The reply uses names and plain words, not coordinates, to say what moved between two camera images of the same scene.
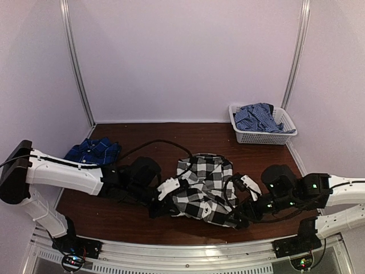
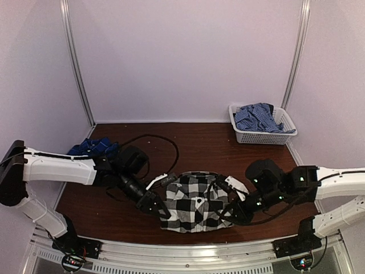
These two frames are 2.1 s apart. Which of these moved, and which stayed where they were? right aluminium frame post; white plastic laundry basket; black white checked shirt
Moved: black white checked shirt
Stayed: white plastic laundry basket; right aluminium frame post
